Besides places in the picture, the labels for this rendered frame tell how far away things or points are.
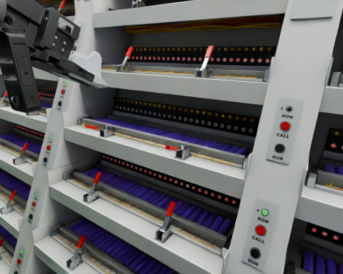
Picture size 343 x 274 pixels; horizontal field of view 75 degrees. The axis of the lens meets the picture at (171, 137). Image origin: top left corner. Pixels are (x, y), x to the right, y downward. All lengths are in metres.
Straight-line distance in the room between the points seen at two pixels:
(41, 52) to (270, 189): 0.45
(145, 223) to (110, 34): 0.68
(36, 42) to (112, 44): 0.56
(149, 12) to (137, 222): 0.58
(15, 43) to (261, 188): 0.46
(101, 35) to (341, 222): 0.85
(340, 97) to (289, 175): 0.16
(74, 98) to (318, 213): 0.74
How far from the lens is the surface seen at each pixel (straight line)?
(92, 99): 0.89
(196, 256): 0.56
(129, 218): 0.65
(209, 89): 0.54
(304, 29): 0.54
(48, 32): 0.41
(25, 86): 0.40
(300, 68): 0.51
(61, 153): 0.85
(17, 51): 0.40
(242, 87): 0.51
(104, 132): 0.69
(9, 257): 1.22
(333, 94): 0.49
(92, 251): 0.82
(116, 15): 0.82
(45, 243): 0.93
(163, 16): 0.71
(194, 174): 0.52
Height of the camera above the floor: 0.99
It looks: 1 degrees up
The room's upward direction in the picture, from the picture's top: 14 degrees clockwise
